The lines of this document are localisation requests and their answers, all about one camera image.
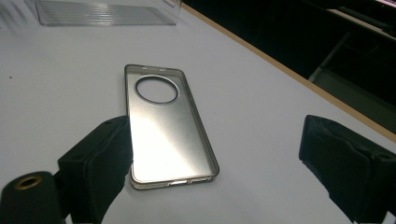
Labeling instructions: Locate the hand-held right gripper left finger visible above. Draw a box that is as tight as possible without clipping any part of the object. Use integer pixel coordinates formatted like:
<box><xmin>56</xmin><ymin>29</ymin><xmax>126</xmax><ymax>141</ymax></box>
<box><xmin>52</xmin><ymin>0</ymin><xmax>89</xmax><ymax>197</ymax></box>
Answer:
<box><xmin>57</xmin><ymin>115</ymin><xmax>134</xmax><ymax>224</ymax></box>

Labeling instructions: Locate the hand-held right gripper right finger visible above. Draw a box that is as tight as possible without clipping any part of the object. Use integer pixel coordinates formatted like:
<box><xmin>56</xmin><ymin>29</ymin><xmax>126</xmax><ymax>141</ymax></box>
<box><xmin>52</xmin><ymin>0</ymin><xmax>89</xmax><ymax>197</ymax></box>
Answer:
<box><xmin>298</xmin><ymin>114</ymin><xmax>396</xmax><ymax>224</ymax></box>

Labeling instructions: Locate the grey metal bracket stand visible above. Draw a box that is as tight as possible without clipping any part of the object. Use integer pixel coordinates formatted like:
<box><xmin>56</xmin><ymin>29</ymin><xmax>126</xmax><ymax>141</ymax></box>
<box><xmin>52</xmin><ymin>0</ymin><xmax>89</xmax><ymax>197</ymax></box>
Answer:
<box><xmin>123</xmin><ymin>63</ymin><xmax>220</xmax><ymax>190</ymax></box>

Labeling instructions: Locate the clear acrylic slotted rack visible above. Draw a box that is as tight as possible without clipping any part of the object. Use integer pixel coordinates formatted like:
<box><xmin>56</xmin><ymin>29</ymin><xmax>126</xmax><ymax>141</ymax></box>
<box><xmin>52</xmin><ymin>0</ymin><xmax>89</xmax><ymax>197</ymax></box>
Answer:
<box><xmin>23</xmin><ymin>0</ymin><xmax>182</xmax><ymax>27</ymax></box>

